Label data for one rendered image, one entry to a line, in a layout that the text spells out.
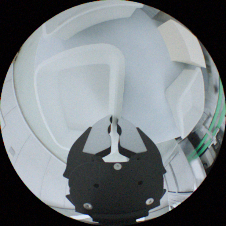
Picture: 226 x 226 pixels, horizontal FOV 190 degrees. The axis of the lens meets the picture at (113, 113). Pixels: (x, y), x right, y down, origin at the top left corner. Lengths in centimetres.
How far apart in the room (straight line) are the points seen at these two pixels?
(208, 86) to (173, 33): 33
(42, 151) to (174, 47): 345
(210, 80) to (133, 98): 44
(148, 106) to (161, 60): 14
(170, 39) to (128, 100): 22
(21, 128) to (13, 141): 64
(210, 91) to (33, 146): 360
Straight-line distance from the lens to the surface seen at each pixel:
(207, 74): 48
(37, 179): 337
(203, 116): 54
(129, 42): 19
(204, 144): 65
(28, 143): 313
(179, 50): 22
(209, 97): 49
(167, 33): 25
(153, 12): 30
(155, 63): 20
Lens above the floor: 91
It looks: 61 degrees down
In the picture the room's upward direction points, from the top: 177 degrees clockwise
